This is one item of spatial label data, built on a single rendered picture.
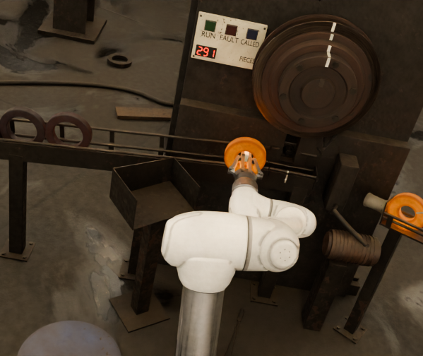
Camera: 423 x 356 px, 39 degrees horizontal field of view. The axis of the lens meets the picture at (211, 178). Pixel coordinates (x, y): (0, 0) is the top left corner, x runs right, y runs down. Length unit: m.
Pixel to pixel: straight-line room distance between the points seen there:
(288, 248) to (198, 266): 0.21
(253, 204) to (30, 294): 1.20
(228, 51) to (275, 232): 1.12
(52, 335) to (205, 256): 0.81
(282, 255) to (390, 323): 1.74
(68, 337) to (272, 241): 0.91
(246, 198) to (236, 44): 0.67
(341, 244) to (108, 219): 1.24
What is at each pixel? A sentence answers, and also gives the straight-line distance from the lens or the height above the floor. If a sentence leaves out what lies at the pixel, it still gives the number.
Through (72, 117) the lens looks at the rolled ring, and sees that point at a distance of 2.47.
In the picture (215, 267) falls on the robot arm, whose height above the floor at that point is 1.08.
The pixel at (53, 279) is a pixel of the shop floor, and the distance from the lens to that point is 2.83.
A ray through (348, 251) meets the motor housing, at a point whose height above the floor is 0.49.
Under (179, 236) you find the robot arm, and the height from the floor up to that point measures 1.12.
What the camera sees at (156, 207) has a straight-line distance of 2.30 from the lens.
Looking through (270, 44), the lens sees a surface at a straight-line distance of 2.21.
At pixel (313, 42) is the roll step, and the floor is 1.27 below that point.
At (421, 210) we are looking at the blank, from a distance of 2.47.
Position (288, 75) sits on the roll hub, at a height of 1.16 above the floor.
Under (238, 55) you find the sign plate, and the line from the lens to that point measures 2.37.
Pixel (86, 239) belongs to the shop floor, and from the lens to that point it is 3.03.
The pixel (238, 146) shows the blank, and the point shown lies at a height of 0.87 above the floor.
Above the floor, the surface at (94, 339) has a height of 0.43.
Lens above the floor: 2.01
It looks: 34 degrees down
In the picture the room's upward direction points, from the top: 13 degrees clockwise
